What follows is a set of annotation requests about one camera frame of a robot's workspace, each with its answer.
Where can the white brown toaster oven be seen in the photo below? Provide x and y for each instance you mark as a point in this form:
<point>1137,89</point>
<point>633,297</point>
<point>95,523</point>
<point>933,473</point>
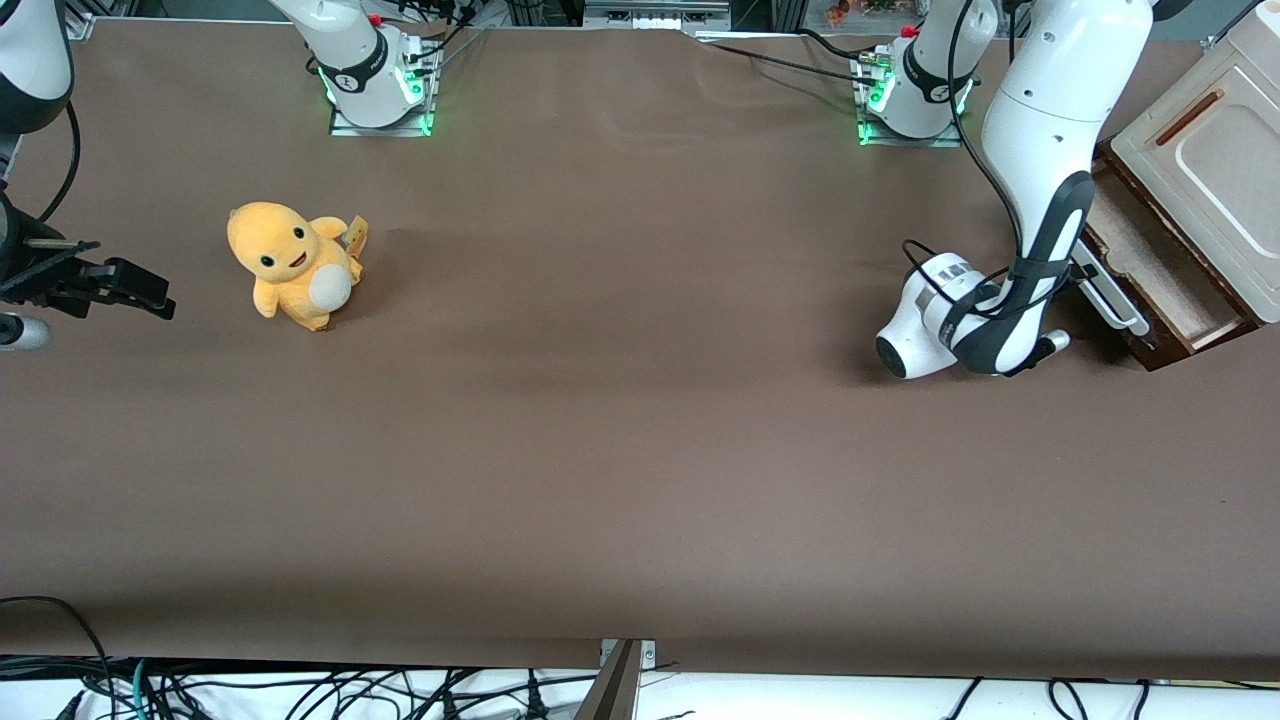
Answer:
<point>1220,160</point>

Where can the grey support beam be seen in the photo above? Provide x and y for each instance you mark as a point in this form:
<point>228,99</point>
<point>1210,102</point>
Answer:
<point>612,690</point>

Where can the white power strip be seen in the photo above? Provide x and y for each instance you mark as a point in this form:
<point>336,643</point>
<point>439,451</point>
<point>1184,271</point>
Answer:
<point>655,14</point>

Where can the metal table edge bracket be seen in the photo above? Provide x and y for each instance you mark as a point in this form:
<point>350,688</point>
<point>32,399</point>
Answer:
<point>648,652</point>

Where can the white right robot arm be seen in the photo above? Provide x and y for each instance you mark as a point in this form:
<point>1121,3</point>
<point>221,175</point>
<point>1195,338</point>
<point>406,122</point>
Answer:
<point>355,50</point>

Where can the yellow plush toy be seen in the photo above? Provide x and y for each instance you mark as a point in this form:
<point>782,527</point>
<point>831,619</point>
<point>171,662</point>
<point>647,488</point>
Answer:
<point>290,260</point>

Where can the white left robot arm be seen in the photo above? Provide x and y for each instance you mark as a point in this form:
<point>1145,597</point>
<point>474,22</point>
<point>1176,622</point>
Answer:
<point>1050,100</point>

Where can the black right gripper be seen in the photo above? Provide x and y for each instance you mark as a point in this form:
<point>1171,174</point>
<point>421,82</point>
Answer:
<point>22,268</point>

